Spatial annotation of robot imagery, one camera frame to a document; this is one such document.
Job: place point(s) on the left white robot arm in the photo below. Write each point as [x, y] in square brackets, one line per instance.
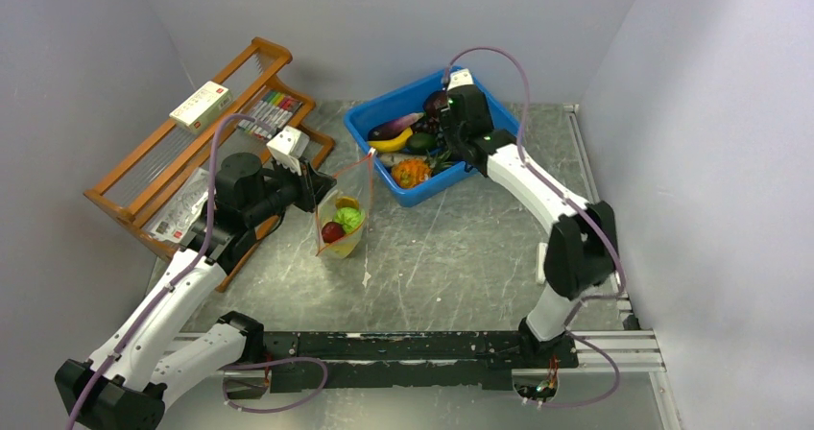
[127, 382]

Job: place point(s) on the white red box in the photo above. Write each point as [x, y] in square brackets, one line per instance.
[202, 108]

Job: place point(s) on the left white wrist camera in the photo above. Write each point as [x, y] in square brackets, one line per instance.
[287, 147]

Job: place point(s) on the green avocado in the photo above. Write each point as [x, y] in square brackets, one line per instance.
[422, 143]

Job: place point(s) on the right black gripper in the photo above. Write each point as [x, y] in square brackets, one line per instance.
[447, 127]

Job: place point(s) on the grey toy fish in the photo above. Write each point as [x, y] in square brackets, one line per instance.
[390, 160]

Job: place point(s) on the wooden rack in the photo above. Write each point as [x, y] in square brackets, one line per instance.
[151, 176]

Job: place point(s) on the small red apple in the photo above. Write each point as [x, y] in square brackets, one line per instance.
[332, 232]

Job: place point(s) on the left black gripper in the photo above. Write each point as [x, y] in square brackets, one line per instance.
[310, 185]

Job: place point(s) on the purple eggplant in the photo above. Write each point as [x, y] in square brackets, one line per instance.
[394, 128]

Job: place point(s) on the yellow banana bunch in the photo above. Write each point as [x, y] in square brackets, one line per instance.
[345, 246]

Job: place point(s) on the clear zip bag red zipper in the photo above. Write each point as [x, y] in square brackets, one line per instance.
[356, 181]

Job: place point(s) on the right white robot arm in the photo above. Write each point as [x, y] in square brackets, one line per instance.
[576, 260]

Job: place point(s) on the coloured marker pack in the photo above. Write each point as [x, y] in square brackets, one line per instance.
[273, 111]

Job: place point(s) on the packaged ruler set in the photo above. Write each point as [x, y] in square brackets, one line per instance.
[175, 218]

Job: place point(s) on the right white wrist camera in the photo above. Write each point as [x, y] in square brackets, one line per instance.
[458, 78]

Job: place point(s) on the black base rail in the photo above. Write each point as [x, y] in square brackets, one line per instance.
[298, 361]

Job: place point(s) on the orange toy pineapple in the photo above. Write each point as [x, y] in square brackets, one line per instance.
[410, 173]

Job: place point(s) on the small white plastic block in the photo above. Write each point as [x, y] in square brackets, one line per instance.
[540, 273]

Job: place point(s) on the dark red fruit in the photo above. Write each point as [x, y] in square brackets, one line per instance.
[434, 104]

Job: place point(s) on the single yellow banana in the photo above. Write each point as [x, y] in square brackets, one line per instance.
[392, 145]

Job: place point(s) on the green bumpy fruit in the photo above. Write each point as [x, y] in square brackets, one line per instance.
[351, 218]

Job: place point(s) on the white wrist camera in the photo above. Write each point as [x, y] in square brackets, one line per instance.
[458, 78]
[287, 147]

